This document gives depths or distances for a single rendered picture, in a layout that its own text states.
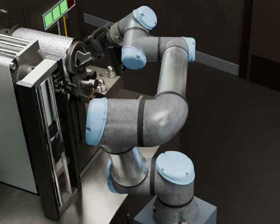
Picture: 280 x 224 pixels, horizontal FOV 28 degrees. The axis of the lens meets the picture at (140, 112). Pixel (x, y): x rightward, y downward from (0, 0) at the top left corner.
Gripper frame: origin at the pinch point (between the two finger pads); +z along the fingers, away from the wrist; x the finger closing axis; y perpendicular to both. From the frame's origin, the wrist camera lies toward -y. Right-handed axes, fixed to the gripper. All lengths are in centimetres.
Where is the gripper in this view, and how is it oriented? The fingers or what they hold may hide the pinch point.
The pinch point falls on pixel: (84, 64)
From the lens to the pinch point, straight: 195.8
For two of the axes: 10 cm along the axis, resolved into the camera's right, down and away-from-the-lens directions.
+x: -4.2, 5.7, -7.0
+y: -6.1, -7.5, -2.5
